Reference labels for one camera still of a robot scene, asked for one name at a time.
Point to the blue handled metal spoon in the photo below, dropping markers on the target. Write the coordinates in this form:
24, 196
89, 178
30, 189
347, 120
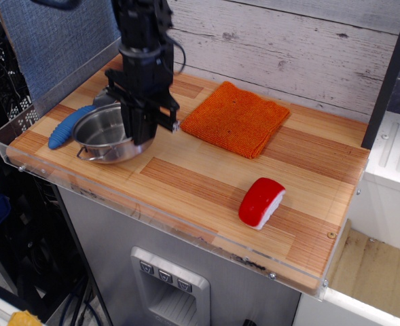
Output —
63, 130

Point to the blue fabric panel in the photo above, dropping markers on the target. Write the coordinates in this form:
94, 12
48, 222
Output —
58, 50

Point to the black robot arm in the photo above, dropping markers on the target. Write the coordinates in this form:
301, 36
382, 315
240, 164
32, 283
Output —
143, 25

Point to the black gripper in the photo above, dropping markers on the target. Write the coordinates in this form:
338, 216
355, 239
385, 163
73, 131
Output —
146, 75

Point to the orange woven cloth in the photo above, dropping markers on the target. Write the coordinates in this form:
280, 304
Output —
236, 120

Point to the red white toy sushi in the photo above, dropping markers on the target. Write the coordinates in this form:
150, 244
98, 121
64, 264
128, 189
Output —
260, 202

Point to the white toy sink unit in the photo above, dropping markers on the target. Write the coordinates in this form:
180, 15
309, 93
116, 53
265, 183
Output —
364, 276

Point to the black vertical post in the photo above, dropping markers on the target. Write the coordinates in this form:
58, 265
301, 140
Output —
383, 98

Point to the silver toy fridge cabinet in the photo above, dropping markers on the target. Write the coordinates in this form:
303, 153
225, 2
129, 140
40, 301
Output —
149, 272

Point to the silver metal pot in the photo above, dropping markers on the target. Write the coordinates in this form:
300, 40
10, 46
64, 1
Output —
102, 137

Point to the clear acrylic table guard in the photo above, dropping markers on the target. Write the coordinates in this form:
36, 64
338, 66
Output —
194, 190

